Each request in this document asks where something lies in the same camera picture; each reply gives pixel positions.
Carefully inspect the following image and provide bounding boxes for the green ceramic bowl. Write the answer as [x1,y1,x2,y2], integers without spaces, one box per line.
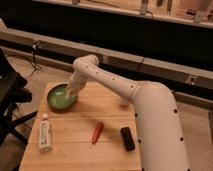
[47,84,77,111]

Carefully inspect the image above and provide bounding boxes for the black cable on wall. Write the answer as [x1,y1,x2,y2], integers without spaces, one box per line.
[31,39,42,72]

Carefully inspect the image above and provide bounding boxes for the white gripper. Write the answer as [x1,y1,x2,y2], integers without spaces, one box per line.
[66,75,87,98]

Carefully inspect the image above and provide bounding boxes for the black rectangular block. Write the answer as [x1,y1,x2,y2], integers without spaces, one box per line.
[120,127,135,151]

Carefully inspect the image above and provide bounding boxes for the white squeeze bottle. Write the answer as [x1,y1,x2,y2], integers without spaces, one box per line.
[39,114,52,152]

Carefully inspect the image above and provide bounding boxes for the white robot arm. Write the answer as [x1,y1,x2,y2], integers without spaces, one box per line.
[68,55,192,171]

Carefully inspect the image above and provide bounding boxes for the white paper cup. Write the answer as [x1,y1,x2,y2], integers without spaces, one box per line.
[120,98,129,107]

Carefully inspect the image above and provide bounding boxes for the black chair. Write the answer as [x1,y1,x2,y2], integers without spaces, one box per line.
[0,48,37,146]

